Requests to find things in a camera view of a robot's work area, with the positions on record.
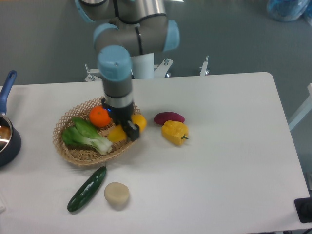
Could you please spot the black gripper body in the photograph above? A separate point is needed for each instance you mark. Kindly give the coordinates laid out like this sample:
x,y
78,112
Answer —
x,y
120,116

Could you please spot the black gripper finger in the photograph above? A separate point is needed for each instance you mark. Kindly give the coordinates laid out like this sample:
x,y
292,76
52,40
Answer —
x,y
131,130

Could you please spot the yellow mango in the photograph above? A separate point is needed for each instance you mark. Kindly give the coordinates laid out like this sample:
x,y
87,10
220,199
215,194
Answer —
x,y
117,133

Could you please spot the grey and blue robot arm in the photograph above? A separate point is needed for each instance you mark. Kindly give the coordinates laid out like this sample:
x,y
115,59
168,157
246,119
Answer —
x,y
134,28

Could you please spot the woven wicker basket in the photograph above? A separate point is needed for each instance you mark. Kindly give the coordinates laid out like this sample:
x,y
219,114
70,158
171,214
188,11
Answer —
x,y
84,155

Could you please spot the orange fruit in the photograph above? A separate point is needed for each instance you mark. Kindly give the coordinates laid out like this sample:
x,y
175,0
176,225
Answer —
x,y
99,117

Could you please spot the purple sweet potato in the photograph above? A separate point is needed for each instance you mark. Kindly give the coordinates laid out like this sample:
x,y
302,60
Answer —
x,y
163,117

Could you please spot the green bok choy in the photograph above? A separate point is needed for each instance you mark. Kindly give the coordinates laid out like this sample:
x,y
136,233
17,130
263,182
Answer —
x,y
84,133

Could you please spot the yellow bell pepper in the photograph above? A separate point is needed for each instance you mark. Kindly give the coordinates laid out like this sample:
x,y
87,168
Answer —
x,y
175,132

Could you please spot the green cucumber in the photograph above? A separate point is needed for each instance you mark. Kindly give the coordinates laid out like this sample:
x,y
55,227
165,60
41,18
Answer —
x,y
86,192

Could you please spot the blue saucepan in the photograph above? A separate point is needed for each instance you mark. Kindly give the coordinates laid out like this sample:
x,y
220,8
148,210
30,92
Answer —
x,y
10,140

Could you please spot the black device at table edge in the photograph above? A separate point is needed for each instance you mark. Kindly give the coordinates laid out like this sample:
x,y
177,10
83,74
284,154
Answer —
x,y
304,209

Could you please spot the blue plastic bag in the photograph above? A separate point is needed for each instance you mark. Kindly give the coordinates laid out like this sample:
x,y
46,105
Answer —
x,y
290,10

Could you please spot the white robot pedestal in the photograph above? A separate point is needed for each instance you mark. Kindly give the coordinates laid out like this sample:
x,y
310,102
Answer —
x,y
143,68

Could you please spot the white frame at right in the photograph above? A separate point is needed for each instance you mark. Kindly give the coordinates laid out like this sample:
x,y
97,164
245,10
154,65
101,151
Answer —
x,y
302,110

